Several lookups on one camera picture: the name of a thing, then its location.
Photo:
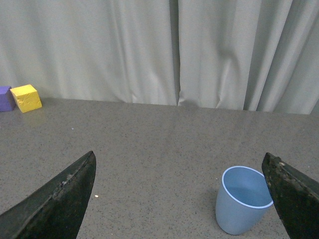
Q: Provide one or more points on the purple foam cube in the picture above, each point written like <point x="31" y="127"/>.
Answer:
<point x="7" y="102"/>

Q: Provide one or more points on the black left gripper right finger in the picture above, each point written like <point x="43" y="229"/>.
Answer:
<point x="295" y="196"/>

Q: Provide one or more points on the pale green curtain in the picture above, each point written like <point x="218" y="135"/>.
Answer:
<point x="256" y="55"/>

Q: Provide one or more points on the yellow foam cube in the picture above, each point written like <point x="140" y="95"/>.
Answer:
<point x="26" y="98"/>

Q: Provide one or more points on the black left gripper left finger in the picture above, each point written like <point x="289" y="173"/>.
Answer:
<point x="55" y="210"/>

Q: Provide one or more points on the light blue plastic cup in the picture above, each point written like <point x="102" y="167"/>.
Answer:
<point x="242" y="200"/>

